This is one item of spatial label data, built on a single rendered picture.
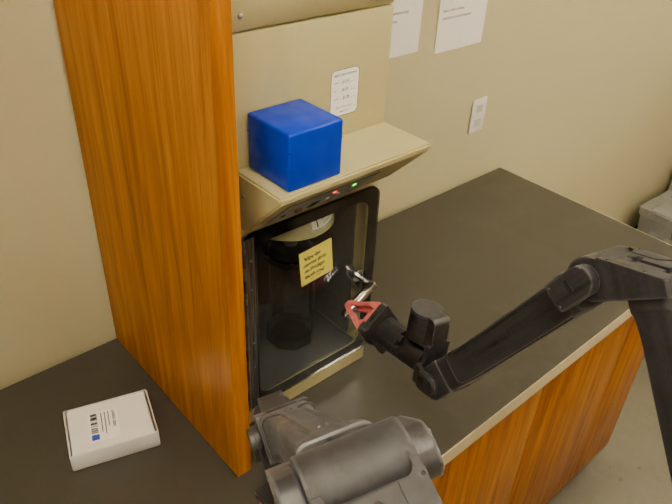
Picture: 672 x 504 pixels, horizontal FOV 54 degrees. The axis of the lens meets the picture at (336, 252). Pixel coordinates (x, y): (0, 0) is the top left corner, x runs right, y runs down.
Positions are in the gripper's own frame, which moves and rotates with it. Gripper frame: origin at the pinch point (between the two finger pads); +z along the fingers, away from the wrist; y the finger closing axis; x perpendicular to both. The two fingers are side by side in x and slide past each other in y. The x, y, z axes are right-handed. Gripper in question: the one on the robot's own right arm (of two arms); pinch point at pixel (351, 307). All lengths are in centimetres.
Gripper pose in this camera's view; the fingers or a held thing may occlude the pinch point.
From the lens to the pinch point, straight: 128.7
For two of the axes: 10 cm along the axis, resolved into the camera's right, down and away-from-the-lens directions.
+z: -6.8, -4.3, 6.0
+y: -3.6, -5.1, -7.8
